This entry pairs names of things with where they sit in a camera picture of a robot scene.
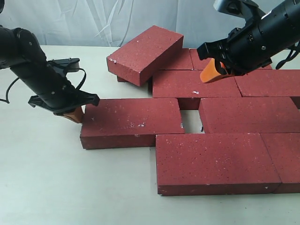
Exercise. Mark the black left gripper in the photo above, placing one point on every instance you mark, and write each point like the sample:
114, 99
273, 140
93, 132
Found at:
41, 78

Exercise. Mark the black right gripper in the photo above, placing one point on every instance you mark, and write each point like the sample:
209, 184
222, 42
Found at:
251, 47

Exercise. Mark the red brick with white mark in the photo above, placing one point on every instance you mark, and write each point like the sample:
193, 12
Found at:
186, 87

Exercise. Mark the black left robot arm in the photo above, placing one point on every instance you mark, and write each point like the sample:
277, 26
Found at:
9, 57

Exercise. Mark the red brick back row right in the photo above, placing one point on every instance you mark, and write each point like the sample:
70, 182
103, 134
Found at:
196, 62

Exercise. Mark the red brick under tilted one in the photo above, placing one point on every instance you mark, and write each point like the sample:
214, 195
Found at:
181, 60

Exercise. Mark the red brick right edge row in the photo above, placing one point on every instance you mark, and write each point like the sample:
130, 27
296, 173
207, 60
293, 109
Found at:
270, 83

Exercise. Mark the large red brick front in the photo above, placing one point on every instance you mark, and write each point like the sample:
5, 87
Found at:
214, 164

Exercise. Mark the red brick front right edge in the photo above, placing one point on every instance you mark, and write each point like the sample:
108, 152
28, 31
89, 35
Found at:
284, 150

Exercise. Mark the white wrinkled backdrop curtain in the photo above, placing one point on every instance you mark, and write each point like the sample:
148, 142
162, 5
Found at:
115, 22

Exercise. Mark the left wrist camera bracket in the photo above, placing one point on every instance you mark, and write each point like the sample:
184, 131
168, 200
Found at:
66, 65

